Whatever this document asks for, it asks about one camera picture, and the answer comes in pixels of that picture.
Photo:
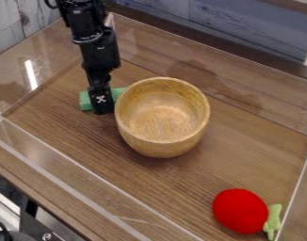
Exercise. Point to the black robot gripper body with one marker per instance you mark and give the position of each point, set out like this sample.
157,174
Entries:
100,55

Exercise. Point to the red plush tomato toy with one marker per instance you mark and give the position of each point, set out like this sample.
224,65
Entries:
241,212

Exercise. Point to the clear acrylic corner bracket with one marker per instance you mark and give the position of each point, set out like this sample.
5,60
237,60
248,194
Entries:
109,21

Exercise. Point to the green rectangular block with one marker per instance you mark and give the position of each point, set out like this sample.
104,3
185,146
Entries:
84,102

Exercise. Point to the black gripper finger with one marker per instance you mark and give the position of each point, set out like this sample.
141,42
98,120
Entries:
101,98

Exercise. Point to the brown wooden bowl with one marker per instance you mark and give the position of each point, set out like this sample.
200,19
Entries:
161,114

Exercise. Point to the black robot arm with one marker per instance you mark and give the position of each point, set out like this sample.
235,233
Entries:
82,16

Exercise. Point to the black table leg bracket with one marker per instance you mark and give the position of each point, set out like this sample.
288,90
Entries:
30,226

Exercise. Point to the clear acrylic tray wall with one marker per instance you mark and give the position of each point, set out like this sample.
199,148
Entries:
89,204

